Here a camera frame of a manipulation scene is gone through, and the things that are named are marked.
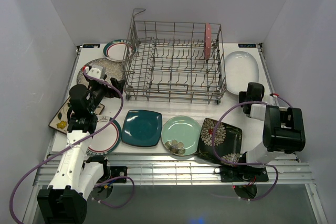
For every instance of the right XDOF label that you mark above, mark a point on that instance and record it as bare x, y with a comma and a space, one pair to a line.
247, 45

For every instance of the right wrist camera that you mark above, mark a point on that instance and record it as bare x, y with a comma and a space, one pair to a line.
258, 110

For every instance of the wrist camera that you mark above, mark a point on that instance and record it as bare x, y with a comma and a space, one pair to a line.
95, 71
258, 110

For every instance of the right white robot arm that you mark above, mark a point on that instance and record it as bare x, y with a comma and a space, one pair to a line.
283, 132

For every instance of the cream floral square plate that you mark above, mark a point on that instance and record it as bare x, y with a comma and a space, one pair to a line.
60, 120

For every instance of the left XDOF label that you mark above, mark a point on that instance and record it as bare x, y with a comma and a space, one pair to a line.
91, 45

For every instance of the aluminium frame rail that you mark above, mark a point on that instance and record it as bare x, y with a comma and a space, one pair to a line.
154, 170

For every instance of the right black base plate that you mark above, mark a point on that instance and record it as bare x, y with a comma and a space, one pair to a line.
241, 174

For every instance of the xdof label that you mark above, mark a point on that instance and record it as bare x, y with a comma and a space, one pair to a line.
247, 45
91, 45

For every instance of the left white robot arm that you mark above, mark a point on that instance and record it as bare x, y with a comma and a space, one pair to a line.
65, 198

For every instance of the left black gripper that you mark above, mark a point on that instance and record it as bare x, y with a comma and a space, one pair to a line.
110, 92

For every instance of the pink polka dot plate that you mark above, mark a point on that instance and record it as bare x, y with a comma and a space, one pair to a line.
207, 41

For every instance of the teal square plate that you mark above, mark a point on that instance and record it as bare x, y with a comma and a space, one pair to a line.
142, 128

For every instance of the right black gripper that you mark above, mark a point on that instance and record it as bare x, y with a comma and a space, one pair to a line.
242, 95

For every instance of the white oval plate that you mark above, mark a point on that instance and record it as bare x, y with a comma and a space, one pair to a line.
241, 69

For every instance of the small teal red rimmed plate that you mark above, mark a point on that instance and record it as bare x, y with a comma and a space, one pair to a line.
116, 49

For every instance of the light green floral plate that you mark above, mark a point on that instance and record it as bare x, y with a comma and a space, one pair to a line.
180, 135

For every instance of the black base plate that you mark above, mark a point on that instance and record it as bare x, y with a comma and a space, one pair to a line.
241, 174
108, 170

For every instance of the grey speckled round plate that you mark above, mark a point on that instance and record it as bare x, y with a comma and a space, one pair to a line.
113, 70

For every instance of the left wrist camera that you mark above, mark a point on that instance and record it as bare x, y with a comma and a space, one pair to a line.
95, 71

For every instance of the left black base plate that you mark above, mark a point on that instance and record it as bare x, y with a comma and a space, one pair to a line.
108, 170

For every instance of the black floral square plate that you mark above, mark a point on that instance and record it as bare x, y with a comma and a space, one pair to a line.
227, 142

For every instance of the large teal red rimmed plate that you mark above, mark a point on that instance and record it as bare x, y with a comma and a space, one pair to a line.
106, 141

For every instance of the grey wire dish rack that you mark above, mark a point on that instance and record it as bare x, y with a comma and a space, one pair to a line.
169, 63

